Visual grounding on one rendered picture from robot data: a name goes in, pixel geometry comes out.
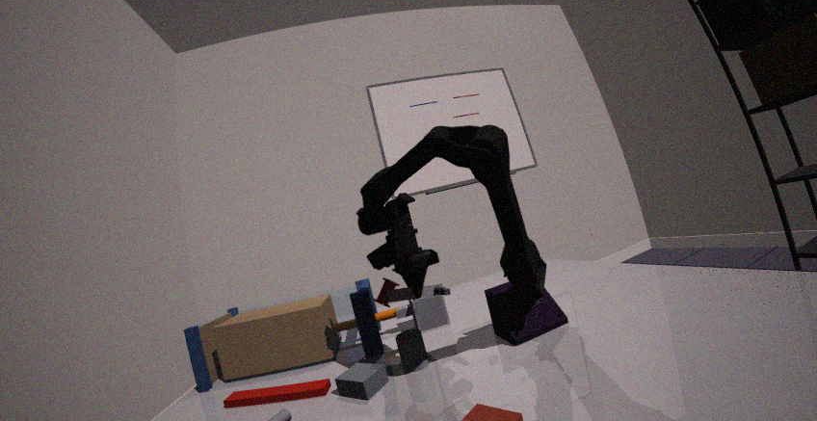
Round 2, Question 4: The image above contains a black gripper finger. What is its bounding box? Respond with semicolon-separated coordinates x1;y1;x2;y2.
399;267;428;299
391;268;411;287

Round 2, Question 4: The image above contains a red flat bar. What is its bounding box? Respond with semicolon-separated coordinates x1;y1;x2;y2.
224;379;331;408

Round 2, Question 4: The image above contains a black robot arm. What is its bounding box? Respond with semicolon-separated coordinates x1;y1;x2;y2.
357;124;546;315

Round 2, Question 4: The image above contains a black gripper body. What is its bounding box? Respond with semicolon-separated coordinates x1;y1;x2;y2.
384;225;439;271

